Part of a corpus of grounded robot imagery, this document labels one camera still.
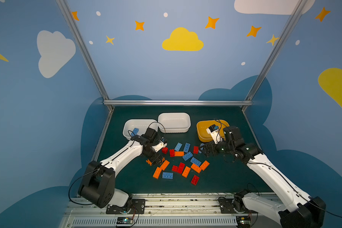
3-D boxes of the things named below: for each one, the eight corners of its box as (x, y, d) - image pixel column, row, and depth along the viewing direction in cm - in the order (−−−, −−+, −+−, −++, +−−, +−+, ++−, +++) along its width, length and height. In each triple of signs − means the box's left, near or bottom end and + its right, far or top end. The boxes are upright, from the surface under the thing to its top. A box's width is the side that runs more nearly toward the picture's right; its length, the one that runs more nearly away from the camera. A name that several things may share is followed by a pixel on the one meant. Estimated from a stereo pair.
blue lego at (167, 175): (162, 178, 86) (162, 177, 84) (162, 173, 88) (162, 172, 86) (173, 178, 86) (173, 177, 84) (173, 173, 88) (173, 172, 86)
